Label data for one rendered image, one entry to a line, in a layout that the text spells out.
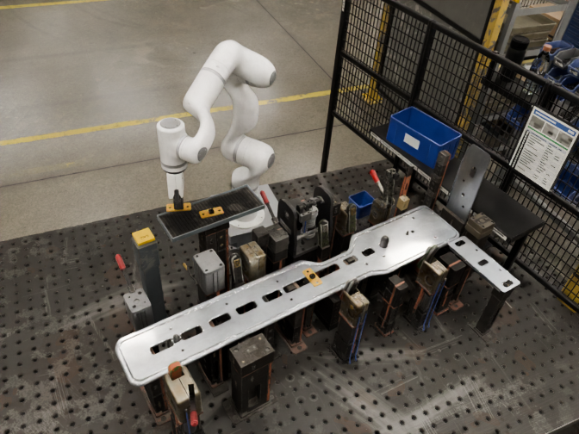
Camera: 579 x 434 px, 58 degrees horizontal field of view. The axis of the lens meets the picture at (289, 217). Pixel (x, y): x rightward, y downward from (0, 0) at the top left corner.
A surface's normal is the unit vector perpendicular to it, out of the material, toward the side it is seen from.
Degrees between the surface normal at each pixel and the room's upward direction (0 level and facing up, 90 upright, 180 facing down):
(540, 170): 90
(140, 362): 0
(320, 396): 0
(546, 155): 90
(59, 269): 0
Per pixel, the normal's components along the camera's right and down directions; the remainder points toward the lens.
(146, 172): 0.07, -0.74
